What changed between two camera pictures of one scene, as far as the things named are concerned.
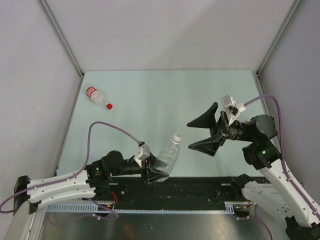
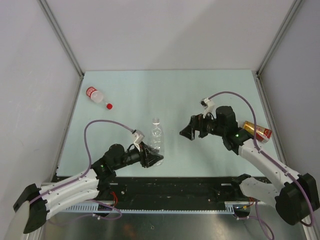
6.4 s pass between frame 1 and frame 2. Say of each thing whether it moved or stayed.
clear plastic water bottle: moved
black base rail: stayed
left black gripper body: moved
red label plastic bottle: stayed
